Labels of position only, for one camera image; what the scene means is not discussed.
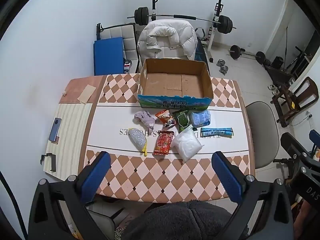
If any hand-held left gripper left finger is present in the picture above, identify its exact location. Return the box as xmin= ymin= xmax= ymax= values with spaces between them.
xmin=28 ymin=151 xmax=112 ymax=240

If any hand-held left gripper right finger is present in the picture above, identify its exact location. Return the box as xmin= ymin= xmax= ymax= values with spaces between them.
xmin=211 ymin=151 xmax=294 ymax=240

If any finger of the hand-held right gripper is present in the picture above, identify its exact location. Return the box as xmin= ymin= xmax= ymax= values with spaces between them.
xmin=280 ymin=132 xmax=313 ymax=162
xmin=309 ymin=129 xmax=320 ymax=155

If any long blue snack packet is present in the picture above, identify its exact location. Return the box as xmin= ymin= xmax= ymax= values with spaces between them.
xmin=201 ymin=127 xmax=235 ymax=138

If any white powder bag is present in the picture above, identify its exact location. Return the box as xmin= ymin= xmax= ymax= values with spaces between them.
xmin=172 ymin=125 xmax=202 ymax=164

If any silver bead pouch yellow trim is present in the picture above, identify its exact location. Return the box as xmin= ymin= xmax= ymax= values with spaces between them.
xmin=128 ymin=127 xmax=148 ymax=157

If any blue white tissue packet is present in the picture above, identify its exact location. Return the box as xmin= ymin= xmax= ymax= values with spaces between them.
xmin=189 ymin=109 xmax=212 ymax=128

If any green snack packet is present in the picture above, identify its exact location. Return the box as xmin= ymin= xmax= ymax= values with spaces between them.
xmin=172 ymin=110 xmax=192 ymax=133

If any red snack packet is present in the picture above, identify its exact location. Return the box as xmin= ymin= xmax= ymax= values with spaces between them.
xmin=152 ymin=130 xmax=175 ymax=155

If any purple cloth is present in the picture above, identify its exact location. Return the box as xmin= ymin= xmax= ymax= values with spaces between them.
xmin=134 ymin=110 xmax=156 ymax=128

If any orange panda snack packet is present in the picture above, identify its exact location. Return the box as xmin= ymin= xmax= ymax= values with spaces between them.
xmin=155 ymin=109 xmax=177 ymax=130

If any cardboard box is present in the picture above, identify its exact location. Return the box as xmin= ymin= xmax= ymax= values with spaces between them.
xmin=137 ymin=58 xmax=214 ymax=110

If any person's right forearm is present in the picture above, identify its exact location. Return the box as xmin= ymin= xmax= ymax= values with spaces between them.
xmin=301 ymin=201 xmax=320 ymax=240

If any grey office chair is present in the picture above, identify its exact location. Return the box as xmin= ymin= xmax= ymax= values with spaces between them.
xmin=245 ymin=101 xmax=290 ymax=170

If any dark wooden chair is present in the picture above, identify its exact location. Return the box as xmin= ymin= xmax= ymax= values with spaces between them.
xmin=276 ymin=76 xmax=319 ymax=128

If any striped cream table cover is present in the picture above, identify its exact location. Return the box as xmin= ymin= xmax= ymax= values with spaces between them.
xmin=43 ymin=76 xmax=107 ymax=180

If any blue smartphone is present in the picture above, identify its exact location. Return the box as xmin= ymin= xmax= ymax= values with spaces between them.
xmin=48 ymin=117 xmax=62 ymax=142

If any person's dark fleece clothing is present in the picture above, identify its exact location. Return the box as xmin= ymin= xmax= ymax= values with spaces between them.
xmin=120 ymin=200 xmax=238 ymax=240

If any checkered printed table mat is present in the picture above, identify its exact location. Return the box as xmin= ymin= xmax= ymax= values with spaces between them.
xmin=84 ymin=74 xmax=257 ymax=203

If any black exercise machine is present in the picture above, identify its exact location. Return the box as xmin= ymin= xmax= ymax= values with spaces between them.
xmin=264 ymin=45 xmax=313 ymax=83

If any black speaker box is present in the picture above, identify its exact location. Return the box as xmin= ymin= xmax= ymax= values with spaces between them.
xmin=271 ymin=56 xmax=284 ymax=69

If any brown paper piece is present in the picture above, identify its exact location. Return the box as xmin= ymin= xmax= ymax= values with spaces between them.
xmin=77 ymin=84 xmax=97 ymax=104

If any thin black pole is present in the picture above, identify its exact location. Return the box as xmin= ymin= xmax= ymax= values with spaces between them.
xmin=283 ymin=25 xmax=290 ymax=67

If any short barbell on floor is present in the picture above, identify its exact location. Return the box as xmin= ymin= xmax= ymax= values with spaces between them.
xmin=229 ymin=44 xmax=267 ymax=64

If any blue folded mat board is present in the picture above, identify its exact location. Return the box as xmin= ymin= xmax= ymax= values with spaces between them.
xmin=93 ymin=37 xmax=125 ymax=76

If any dark weight bench pad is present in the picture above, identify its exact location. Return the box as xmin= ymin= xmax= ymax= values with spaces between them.
xmin=195 ymin=39 xmax=210 ymax=64

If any barbell with black plates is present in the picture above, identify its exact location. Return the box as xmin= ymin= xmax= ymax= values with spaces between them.
xmin=127 ymin=6 xmax=237 ymax=34

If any white bench press rack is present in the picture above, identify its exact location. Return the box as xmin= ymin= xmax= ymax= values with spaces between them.
xmin=149 ymin=0 xmax=224 ymax=63

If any white puffer jacket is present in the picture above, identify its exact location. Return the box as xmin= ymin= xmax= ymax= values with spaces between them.
xmin=137 ymin=19 xmax=198 ymax=61

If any black phone bracket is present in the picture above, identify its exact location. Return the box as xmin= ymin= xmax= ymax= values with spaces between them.
xmin=41 ymin=152 xmax=56 ymax=173

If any white padded black-frame chair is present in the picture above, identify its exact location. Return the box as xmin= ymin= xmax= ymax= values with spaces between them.
xmin=96 ymin=22 xmax=139 ymax=74

